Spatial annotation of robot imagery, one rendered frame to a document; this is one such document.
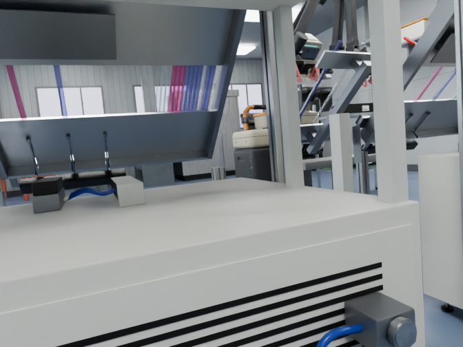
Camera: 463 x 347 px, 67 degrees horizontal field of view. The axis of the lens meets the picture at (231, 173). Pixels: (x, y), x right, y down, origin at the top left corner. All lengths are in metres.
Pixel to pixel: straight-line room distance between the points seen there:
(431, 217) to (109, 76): 8.49
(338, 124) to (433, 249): 0.60
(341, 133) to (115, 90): 8.12
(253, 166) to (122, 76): 7.30
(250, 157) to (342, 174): 0.98
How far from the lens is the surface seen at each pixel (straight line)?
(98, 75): 9.34
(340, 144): 1.51
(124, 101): 9.27
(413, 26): 6.19
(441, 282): 1.62
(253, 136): 2.36
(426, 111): 1.92
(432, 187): 1.54
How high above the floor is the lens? 0.72
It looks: 5 degrees down
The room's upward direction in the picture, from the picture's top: 5 degrees counter-clockwise
